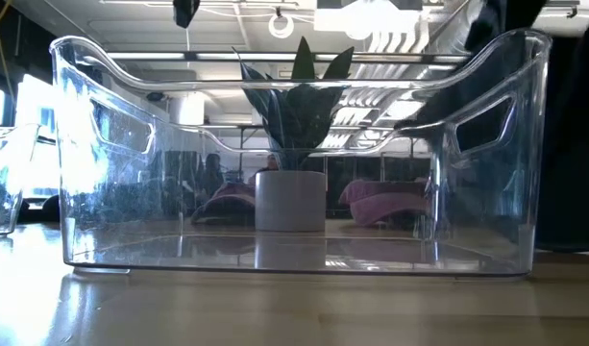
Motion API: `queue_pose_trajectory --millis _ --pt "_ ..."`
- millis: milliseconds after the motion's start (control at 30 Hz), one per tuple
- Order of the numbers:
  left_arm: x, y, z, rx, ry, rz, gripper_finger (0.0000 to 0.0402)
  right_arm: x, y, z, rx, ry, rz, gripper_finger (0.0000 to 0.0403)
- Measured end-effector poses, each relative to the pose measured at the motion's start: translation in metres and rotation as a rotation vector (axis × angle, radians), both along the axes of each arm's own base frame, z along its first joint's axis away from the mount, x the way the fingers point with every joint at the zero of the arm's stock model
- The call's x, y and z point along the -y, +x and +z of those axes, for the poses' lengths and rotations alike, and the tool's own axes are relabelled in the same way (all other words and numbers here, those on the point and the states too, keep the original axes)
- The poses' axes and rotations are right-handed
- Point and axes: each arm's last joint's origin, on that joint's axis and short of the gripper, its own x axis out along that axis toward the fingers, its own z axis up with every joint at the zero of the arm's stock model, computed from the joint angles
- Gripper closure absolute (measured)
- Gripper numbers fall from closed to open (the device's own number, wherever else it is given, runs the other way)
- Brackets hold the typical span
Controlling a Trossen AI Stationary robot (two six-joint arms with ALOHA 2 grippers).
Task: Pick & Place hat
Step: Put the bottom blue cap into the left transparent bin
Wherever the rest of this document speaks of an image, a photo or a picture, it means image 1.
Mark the blue denim baseball cap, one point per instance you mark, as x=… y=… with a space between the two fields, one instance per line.
x=572 y=144

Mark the clear plastic bin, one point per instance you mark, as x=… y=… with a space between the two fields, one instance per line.
x=6 y=192
x=68 y=216

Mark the long ceiling light bar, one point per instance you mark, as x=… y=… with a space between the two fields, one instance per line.
x=145 y=56

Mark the white square ceiling fixture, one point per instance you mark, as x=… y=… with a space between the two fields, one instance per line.
x=366 y=19

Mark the person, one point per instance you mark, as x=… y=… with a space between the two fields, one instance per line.
x=213 y=173
x=272 y=163

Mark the potted plant white pot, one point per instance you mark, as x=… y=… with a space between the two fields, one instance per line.
x=290 y=202

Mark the black storage cabinet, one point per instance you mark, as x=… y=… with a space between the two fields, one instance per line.
x=361 y=182

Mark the black dome camera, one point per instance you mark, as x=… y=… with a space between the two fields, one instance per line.
x=154 y=96

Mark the white cylindrical duct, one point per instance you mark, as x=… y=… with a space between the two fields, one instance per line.
x=188 y=110

